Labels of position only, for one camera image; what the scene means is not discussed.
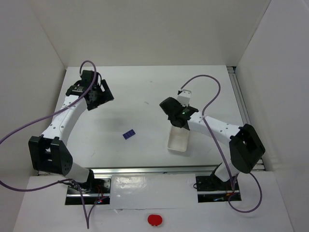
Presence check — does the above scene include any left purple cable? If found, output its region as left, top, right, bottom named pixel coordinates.
left=0, top=60, right=97, bottom=230

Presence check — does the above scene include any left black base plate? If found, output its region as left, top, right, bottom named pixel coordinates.
left=65, top=177, right=112, bottom=205

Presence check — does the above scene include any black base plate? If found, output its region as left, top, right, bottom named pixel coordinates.
left=65, top=177, right=112, bottom=205
left=193, top=175, right=241, bottom=203

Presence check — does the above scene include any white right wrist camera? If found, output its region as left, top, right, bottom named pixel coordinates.
left=176, top=89, right=192, bottom=107

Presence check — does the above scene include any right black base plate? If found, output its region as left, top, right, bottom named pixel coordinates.
left=193, top=175, right=241, bottom=203

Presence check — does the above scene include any white compartment tray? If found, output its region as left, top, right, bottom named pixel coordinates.
left=167, top=126, right=189, bottom=152

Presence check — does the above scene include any blue lego plate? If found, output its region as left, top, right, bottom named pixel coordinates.
left=123, top=129, right=136, bottom=140

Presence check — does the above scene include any red round button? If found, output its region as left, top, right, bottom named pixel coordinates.
left=147, top=214, right=163, bottom=227

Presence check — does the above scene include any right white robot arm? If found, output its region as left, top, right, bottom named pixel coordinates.
left=160, top=97, right=266, bottom=182

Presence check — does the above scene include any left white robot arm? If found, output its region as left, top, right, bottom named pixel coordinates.
left=28, top=70, right=114, bottom=192

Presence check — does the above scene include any aluminium rail frame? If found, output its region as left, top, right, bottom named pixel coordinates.
left=38, top=65, right=266, bottom=176

